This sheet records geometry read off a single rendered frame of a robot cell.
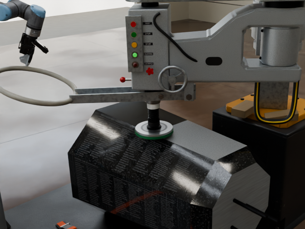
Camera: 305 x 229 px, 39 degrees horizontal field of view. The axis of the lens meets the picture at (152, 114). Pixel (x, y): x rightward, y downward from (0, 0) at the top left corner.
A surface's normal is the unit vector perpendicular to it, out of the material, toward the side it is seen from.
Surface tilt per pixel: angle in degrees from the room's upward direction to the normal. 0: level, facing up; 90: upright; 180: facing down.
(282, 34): 90
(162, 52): 90
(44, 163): 0
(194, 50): 90
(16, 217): 0
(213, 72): 90
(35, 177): 0
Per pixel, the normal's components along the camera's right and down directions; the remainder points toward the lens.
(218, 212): 0.64, 0.26
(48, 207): -0.04, -0.93
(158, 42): -0.11, 0.37
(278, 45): -0.33, 0.36
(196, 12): -0.81, 0.24
